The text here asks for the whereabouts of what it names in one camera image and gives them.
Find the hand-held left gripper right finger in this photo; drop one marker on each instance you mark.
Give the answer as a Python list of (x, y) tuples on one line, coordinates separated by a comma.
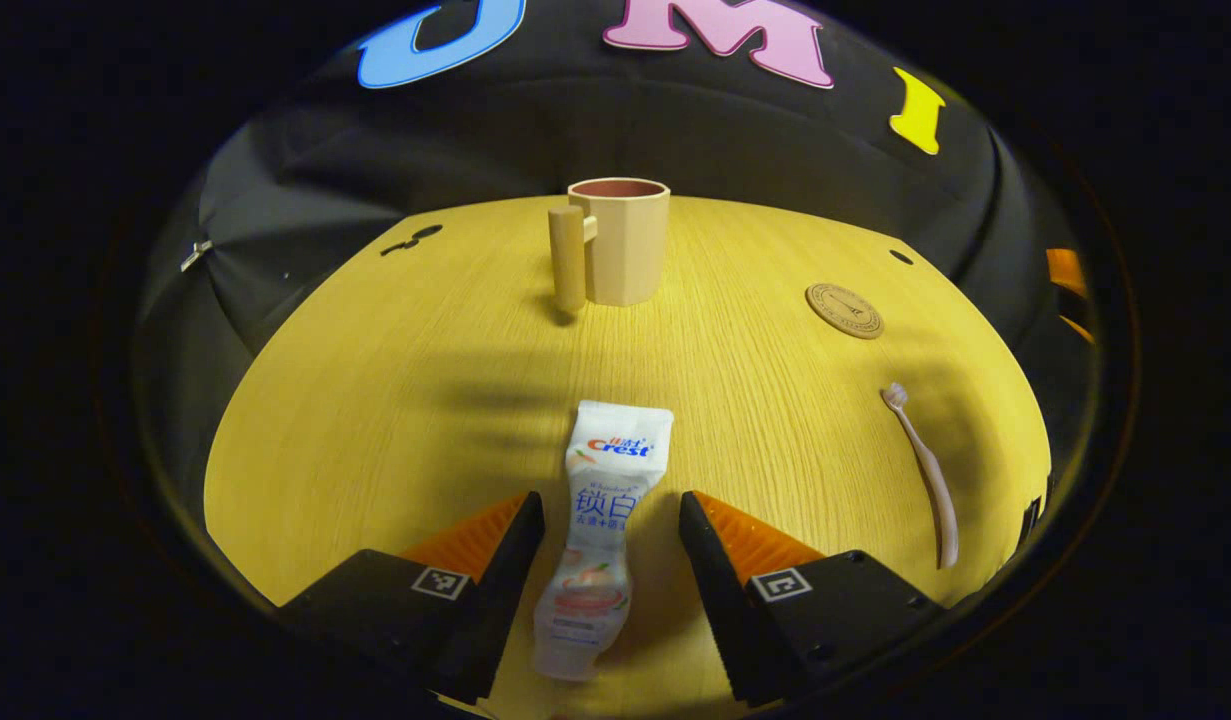
[(710, 580)]

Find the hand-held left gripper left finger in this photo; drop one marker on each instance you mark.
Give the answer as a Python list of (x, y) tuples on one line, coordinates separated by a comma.
[(510, 580)]

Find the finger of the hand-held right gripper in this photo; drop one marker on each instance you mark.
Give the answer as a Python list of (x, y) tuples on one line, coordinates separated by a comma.
[(1077, 330), (1067, 272)]

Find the white toothpaste tube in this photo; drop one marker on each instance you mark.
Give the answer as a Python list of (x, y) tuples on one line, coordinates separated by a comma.
[(605, 560)]

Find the round brown coaster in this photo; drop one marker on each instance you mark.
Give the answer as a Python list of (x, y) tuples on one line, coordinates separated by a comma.
[(845, 311)]

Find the pale pink toothbrush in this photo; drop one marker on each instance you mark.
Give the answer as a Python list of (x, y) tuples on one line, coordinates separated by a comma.
[(943, 520)]

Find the white cloth clip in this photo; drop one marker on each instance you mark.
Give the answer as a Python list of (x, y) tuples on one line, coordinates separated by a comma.
[(195, 254)]

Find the small black desk bracket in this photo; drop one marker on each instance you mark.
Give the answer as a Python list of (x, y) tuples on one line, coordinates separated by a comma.
[(1029, 518)]

